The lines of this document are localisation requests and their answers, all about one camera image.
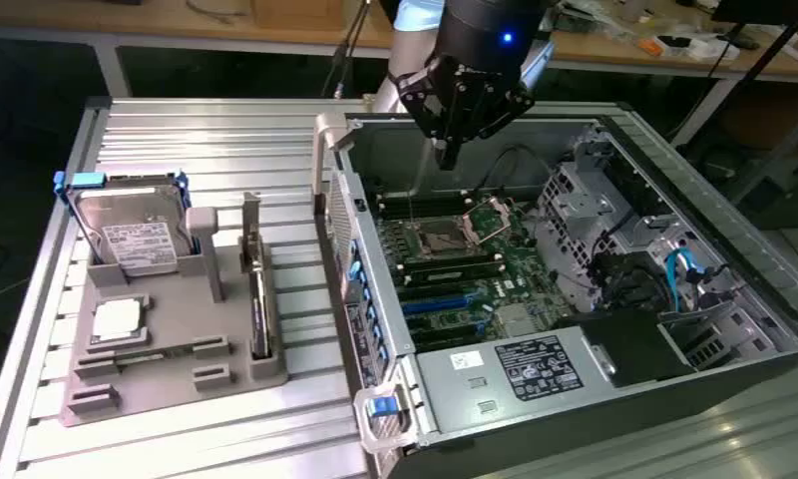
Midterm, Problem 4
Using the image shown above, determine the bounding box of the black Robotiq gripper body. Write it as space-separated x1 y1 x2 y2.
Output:
430 0 561 99

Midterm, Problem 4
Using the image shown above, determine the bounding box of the black graphics card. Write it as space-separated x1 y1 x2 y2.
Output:
238 191 278 361

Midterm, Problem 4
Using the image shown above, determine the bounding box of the blue expansion slot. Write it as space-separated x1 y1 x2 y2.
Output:
399 293 481 316

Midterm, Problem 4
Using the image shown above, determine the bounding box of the black expansion slot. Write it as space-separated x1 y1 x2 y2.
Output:
409 324 487 349

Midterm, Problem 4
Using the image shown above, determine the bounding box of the open socket cover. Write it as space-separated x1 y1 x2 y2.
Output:
459 196 527 246

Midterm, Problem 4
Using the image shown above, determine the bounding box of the metal drive cage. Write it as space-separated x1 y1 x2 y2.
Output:
535 125 681 301

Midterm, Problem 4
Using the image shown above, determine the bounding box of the CPU socket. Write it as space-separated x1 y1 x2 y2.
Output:
413 216 483 261

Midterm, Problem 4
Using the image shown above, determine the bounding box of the white black plastic part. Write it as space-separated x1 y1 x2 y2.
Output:
654 31 737 64

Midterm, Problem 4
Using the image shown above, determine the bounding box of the black installed RAM stick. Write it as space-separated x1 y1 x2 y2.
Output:
403 258 505 288

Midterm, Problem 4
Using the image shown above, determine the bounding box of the green motherboard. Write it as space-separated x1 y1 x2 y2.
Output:
371 192 581 351

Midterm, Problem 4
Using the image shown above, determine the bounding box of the black slanted pole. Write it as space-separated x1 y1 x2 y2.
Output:
663 19 798 147

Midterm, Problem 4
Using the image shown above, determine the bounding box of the silver chipset heatsink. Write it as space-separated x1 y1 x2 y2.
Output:
494 304 541 338

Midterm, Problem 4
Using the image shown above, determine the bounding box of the dark box under desk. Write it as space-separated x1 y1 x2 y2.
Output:
737 158 798 232

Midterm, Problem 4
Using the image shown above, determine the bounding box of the silver hard disk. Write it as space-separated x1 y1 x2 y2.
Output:
70 185 191 278

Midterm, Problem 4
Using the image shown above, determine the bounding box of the black plastic shroud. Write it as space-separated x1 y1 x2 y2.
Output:
579 308 701 389

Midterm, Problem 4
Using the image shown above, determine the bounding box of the blue disk caddy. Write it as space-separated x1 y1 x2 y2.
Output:
51 169 205 261

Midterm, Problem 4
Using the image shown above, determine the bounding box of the metal disk bay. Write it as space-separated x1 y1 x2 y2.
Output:
657 298 757 372

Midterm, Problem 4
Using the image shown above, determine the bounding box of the grey parts rack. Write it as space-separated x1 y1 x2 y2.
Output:
58 206 291 429

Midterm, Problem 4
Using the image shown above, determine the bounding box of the grey power supply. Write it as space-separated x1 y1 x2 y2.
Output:
411 326 617 436

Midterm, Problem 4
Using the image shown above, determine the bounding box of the silver CPU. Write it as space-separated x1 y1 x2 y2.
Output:
90 299 147 345

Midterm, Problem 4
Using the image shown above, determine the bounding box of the green RAM stick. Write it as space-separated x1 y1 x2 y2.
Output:
114 348 198 363

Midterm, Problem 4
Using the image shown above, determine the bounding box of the open black PC case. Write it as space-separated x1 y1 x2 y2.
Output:
310 112 798 479

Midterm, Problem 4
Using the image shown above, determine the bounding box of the thin black looped wire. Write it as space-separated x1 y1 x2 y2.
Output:
470 144 554 194

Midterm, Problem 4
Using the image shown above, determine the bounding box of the hanging black cable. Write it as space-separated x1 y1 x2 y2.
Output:
321 0 375 101

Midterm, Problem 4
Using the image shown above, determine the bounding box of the wooden desk white frame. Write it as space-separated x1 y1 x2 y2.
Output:
0 0 798 147

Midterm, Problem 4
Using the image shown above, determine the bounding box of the black wire bundle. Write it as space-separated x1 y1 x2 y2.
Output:
586 248 674 316

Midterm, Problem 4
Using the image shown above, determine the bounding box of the blue SATA wire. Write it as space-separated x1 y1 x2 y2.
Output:
662 238 714 316

